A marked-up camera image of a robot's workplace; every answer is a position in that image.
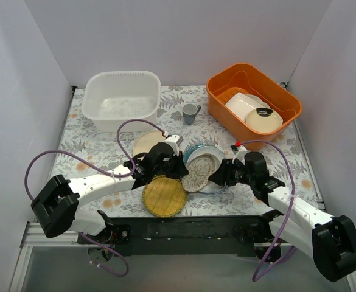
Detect white ribbed deep plate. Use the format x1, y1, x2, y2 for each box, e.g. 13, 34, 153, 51
183, 145, 225, 195

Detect speckled grey plate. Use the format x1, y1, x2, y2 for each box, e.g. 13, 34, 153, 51
181, 154, 215, 193

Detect teal embossed plate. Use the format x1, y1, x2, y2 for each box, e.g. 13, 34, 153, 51
183, 144, 206, 161

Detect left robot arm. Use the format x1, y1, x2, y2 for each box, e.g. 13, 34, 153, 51
31, 142, 189, 243

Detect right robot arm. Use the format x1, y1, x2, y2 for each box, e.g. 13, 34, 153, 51
209, 152, 356, 282

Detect white round plate in bin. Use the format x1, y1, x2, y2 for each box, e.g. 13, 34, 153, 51
246, 94, 270, 108

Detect white plastic bin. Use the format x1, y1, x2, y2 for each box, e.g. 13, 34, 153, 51
81, 71, 161, 133

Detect orange plastic bin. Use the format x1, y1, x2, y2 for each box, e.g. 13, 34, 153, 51
206, 63, 302, 150

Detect cream and blue plate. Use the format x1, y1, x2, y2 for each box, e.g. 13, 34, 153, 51
133, 130, 165, 156

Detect woven bamboo tray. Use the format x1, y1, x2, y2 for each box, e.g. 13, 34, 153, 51
142, 176, 187, 218

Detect floral table mat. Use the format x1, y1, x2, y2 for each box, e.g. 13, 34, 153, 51
52, 86, 323, 217

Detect grey ceramic mug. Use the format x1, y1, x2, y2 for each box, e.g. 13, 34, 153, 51
182, 103, 201, 125

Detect cream round plate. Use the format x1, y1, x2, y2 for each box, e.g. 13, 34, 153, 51
245, 108, 283, 133

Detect white rectangular dish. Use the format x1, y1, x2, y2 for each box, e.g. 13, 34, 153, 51
226, 93, 262, 121

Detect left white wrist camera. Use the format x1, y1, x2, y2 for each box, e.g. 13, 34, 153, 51
162, 131, 184, 154

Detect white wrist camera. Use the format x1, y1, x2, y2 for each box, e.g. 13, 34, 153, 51
162, 131, 184, 154
231, 141, 248, 162

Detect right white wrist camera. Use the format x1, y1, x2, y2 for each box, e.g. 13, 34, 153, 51
231, 141, 248, 162

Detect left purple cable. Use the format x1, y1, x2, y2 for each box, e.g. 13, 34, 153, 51
24, 119, 169, 277

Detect purple cable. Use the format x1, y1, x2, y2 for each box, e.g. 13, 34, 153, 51
24, 119, 169, 277
238, 139, 297, 282

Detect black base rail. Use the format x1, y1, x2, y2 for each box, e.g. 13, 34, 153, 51
77, 212, 300, 259

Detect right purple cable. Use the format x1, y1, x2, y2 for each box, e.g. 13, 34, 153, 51
238, 139, 297, 282

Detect aluminium frame profile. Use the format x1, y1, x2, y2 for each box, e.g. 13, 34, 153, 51
9, 221, 81, 292

